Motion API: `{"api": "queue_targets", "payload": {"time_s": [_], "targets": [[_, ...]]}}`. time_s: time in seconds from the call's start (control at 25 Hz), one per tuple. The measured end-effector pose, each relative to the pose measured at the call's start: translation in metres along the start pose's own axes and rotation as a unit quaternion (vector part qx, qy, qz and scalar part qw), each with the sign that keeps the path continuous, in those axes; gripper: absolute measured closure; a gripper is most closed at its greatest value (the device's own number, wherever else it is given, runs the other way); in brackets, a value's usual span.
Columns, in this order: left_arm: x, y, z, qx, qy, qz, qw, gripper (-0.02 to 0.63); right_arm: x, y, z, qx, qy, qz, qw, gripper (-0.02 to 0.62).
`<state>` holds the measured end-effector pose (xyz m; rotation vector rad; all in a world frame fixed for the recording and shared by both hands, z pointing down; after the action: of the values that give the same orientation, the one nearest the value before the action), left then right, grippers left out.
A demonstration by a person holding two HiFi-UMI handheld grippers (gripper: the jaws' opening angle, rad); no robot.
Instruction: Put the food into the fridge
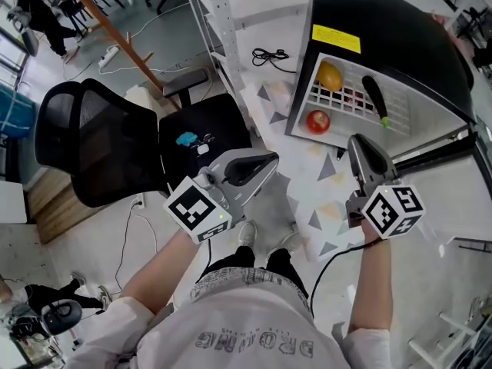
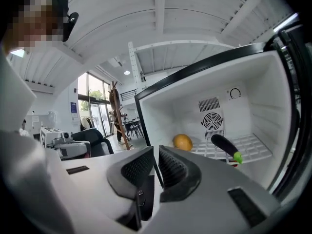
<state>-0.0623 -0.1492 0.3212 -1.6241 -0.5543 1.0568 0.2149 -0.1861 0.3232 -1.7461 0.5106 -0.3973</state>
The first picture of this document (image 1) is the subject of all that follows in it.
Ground orange wooden coat stand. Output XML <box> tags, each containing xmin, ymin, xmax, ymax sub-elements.
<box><xmin>60</xmin><ymin>0</ymin><xmax>182</xmax><ymax>111</ymax></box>

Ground red apple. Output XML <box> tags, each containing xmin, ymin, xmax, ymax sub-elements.
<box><xmin>305</xmin><ymin>109</ymin><xmax>331</xmax><ymax>135</ymax></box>

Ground dark purple eggplant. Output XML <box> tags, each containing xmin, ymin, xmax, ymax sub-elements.
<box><xmin>361</xmin><ymin>75</ymin><xmax>391</xmax><ymax>130</ymax></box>

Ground white cabinet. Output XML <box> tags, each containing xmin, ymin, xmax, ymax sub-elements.
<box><xmin>0</xmin><ymin>178</ymin><xmax>28</xmax><ymax>227</ymax></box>

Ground white metal shelf rack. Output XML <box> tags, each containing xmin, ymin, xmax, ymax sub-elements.
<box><xmin>178</xmin><ymin>0</ymin><xmax>317</xmax><ymax>140</ymax></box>

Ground small blue crumpled item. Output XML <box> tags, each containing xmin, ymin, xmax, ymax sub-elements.
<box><xmin>175</xmin><ymin>130</ymin><xmax>198</xmax><ymax>148</ymax></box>

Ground person's white shoe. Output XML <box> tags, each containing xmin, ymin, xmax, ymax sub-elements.
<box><xmin>268</xmin><ymin>231</ymin><xmax>304</xmax><ymax>256</ymax></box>
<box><xmin>238</xmin><ymin>221</ymin><xmax>258</xmax><ymax>248</ymax></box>

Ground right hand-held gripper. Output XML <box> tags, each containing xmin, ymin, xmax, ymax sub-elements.
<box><xmin>344</xmin><ymin>133</ymin><xmax>427</xmax><ymax>241</ymax></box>

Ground person's white printed shirt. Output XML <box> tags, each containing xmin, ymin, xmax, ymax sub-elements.
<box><xmin>66</xmin><ymin>266</ymin><xmax>392</xmax><ymax>369</ymax></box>

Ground coiled black power cable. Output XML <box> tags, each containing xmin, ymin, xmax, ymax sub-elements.
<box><xmin>251</xmin><ymin>47</ymin><xmax>298</xmax><ymax>73</ymax></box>

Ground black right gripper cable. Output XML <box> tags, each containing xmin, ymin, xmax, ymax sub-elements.
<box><xmin>308</xmin><ymin>239</ymin><xmax>381</xmax><ymax>319</ymax></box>

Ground person's black trousers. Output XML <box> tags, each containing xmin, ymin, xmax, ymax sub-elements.
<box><xmin>202</xmin><ymin>245</ymin><xmax>310</xmax><ymax>301</ymax></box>

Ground blue wrapped crate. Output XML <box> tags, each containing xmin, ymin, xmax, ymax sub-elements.
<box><xmin>0</xmin><ymin>84</ymin><xmax>38</xmax><ymax>141</ymax></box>

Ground person's right white shoe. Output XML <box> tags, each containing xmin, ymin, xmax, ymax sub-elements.
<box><xmin>268</xmin><ymin>231</ymin><xmax>304</xmax><ymax>256</ymax></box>

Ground black white-rimmed chair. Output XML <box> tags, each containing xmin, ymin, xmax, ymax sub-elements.
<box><xmin>39</xmin><ymin>298</ymin><xmax>85</xmax><ymax>337</ymax></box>

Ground person's right forearm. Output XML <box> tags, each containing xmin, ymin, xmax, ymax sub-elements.
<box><xmin>346</xmin><ymin>221</ymin><xmax>394</xmax><ymax>334</ymax></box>

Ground triangle patterned tablecloth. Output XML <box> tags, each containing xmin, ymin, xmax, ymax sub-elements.
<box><xmin>238</xmin><ymin>78</ymin><xmax>387</xmax><ymax>264</ymax></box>

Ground person's left white shoe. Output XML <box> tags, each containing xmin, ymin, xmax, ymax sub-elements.
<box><xmin>238</xmin><ymin>221</ymin><xmax>258</xmax><ymax>248</ymax></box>

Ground white wire shelf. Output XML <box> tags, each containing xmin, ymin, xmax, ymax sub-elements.
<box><xmin>306</xmin><ymin>73</ymin><xmax>411</xmax><ymax>135</ymax></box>

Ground person's left forearm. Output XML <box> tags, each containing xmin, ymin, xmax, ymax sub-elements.
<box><xmin>118</xmin><ymin>228</ymin><xmax>201</xmax><ymax>317</ymax></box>

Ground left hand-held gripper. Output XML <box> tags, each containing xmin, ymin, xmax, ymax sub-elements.
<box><xmin>163</xmin><ymin>148</ymin><xmax>280</xmax><ymax>244</ymax></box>

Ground black mini fridge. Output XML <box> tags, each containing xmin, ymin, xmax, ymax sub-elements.
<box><xmin>284</xmin><ymin>0</ymin><xmax>492</xmax><ymax>254</ymax></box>

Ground white stool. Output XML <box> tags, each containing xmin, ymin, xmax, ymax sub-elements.
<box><xmin>406</xmin><ymin>297</ymin><xmax>487</xmax><ymax>369</ymax></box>

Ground black mesh office chair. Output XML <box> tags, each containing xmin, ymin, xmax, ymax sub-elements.
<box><xmin>33</xmin><ymin>68</ymin><xmax>255</xmax><ymax>209</ymax></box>

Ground wooden plank crate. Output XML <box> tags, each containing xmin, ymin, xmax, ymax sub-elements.
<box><xmin>24</xmin><ymin>166</ymin><xmax>113</xmax><ymax>246</ymax></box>

